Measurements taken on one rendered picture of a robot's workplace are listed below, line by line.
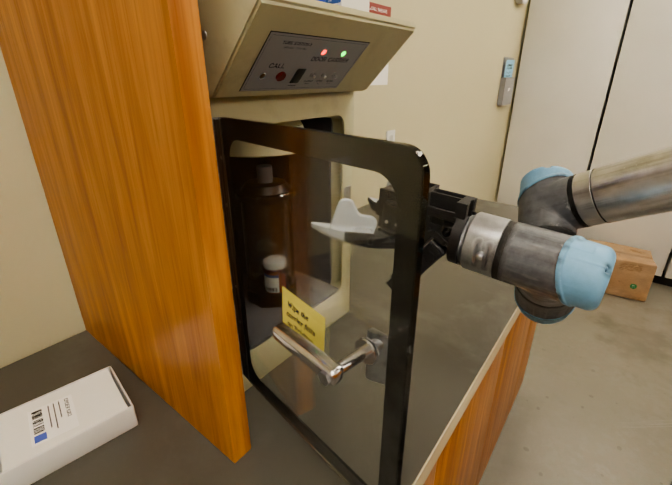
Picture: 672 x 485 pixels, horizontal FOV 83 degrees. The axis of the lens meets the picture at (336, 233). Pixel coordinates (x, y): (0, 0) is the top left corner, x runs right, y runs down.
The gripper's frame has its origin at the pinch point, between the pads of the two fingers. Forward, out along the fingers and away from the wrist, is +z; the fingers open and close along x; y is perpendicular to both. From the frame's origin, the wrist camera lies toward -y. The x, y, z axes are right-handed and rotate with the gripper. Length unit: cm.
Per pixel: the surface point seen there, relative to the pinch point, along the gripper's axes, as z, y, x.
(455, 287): -8.8, -28.8, -38.5
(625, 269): -56, -100, -256
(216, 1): 4.7, 27.2, 17.7
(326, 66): 3.1, 21.4, 1.5
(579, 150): -6, -32, -293
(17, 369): 43, -32, 39
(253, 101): 9.1, 16.6, 9.6
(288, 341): -13.2, -1.6, 26.0
